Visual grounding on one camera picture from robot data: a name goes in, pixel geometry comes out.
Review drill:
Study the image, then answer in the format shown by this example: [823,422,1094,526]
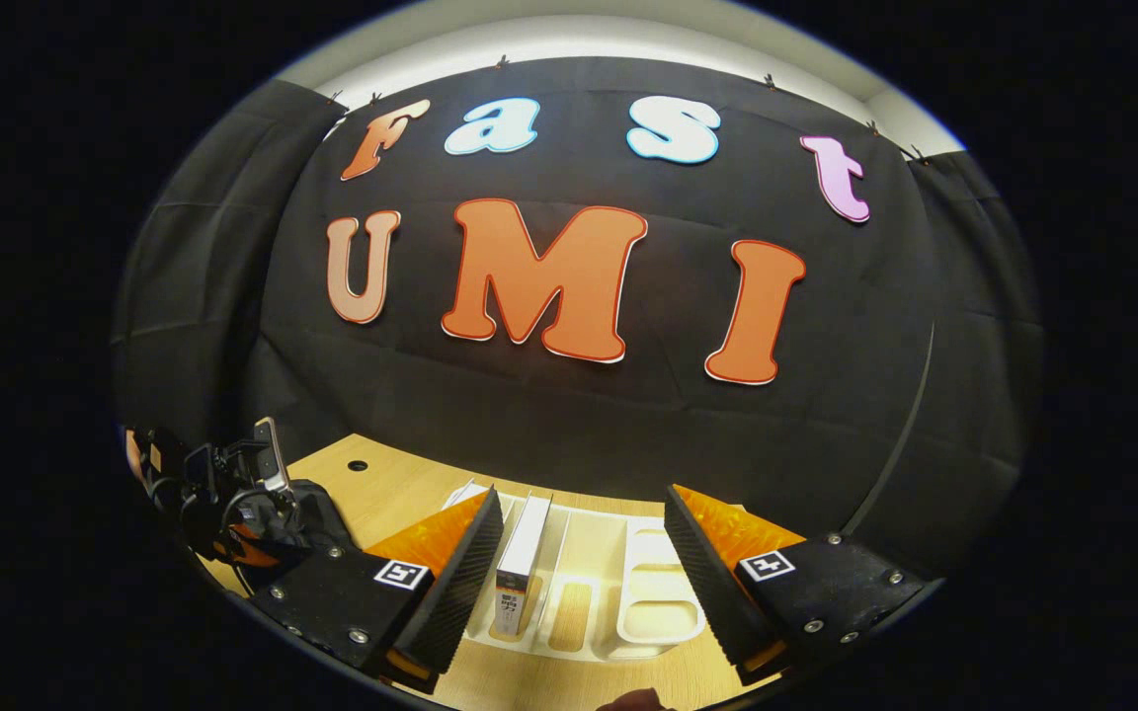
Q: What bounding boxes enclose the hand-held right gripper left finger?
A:
[268,487,507,684]

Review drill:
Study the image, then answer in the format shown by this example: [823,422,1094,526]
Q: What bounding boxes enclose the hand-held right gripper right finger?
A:
[664,483,931,688]

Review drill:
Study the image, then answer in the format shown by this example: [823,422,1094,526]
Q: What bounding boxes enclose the white bookshelf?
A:
[443,479,710,661]

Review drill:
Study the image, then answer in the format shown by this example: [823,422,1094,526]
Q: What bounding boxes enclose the grey white book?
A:
[492,493,554,639]

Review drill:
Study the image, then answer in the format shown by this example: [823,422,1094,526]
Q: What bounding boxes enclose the black schoolbag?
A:
[253,479,366,570]

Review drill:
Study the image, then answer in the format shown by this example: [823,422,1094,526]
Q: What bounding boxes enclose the black frame pole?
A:
[844,324,936,540]

